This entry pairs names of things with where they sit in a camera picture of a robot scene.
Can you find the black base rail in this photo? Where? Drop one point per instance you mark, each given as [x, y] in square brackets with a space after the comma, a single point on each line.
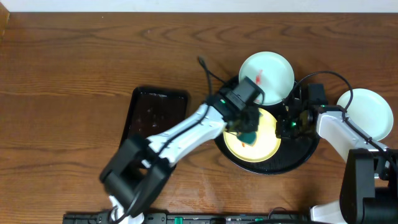
[163, 218]

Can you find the green yellow sponge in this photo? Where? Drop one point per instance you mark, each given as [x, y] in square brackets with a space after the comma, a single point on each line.
[247, 139]

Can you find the black round tray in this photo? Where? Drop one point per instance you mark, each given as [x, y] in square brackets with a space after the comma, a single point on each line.
[291, 154]

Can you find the yellow plate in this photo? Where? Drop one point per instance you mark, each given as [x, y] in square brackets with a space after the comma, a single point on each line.
[264, 146]

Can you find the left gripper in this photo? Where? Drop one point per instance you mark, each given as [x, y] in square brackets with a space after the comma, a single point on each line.
[246, 122]

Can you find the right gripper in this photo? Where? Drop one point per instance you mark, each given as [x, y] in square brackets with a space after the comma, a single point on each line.
[282, 130]

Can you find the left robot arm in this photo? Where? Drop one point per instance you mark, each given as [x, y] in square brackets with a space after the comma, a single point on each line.
[140, 168]

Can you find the black rectangular tray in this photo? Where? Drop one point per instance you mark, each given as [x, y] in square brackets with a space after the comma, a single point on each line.
[153, 110]

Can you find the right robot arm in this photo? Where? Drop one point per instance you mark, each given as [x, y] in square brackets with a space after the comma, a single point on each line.
[369, 189]

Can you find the light blue plate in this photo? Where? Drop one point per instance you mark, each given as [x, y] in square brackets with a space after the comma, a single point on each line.
[372, 113]
[272, 73]

